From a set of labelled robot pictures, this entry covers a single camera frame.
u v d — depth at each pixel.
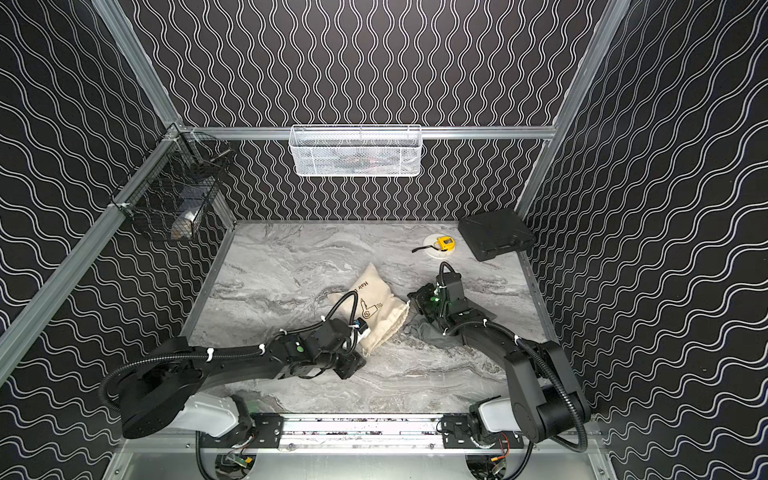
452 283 0.69
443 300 0.70
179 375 0.43
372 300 0.93
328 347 0.67
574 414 0.38
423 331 0.86
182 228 0.84
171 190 0.92
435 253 1.10
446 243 1.10
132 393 0.44
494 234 1.11
